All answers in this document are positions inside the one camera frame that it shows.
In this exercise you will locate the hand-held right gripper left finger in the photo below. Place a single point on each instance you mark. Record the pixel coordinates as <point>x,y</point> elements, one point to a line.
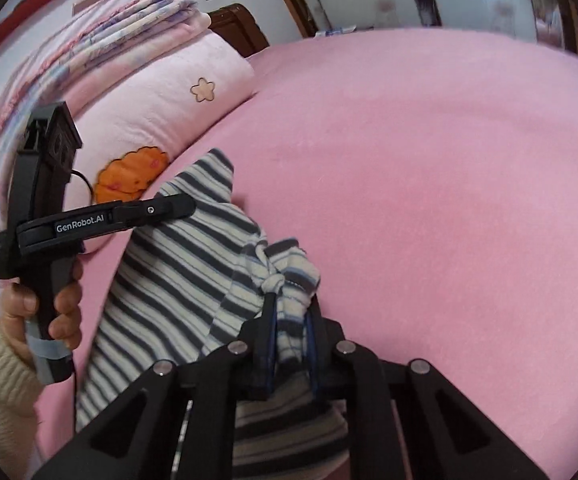
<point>268,345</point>

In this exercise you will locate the pink pillow with flower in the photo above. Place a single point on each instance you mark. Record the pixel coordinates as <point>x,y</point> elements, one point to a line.
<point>159,90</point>

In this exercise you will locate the folded floral ruffled blankets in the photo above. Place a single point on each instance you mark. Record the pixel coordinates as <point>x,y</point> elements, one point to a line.
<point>119,15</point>

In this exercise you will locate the red wall shelf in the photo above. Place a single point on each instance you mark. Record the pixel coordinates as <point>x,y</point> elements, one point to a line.
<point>24,15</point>

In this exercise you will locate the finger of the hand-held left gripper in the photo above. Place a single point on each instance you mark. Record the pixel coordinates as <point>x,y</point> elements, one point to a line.
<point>159,208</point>

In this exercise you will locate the pink bed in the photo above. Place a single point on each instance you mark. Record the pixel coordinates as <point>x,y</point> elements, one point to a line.
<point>419,185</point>

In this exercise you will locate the wooden headboard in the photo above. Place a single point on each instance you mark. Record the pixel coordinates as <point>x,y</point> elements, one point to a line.
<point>239,30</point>

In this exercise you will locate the wooden nightstand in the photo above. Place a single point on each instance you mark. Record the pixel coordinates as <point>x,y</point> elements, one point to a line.
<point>339,31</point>

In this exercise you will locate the person's left hand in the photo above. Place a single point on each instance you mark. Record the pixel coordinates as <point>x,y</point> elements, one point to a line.
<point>66,300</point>

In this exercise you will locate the black white striped shirt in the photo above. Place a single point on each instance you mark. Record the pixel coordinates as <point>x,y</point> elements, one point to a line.
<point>169,270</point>

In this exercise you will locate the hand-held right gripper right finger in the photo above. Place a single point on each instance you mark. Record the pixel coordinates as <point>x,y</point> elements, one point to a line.
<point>310,355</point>

